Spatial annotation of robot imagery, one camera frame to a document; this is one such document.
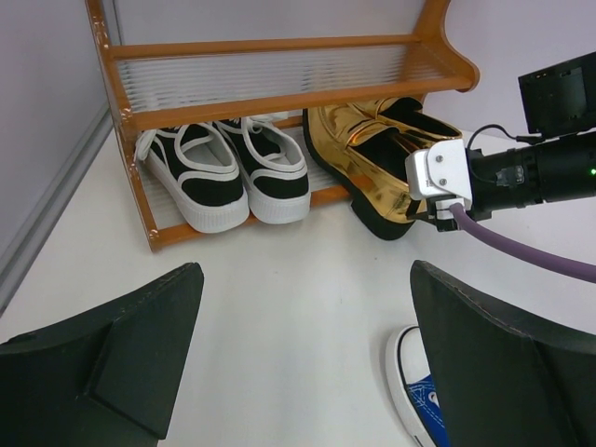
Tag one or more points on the right blue canvas sneaker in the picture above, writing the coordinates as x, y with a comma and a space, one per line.
412, 389

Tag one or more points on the black white sneaker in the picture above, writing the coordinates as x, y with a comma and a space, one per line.
199, 170
272, 165

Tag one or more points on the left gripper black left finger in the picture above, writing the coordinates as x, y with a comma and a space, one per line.
105, 377

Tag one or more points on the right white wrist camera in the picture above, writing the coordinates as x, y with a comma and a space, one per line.
439, 170

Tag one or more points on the orange wooden shoe shelf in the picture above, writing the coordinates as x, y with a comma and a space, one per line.
159, 85

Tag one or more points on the gold loafer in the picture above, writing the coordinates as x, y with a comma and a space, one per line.
416, 129
367, 158

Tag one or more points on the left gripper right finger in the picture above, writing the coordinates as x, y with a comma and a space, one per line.
504, 376

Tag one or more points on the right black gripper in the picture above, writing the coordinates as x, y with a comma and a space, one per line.
554, 171

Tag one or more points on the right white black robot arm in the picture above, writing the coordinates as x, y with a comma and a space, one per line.
558, 101

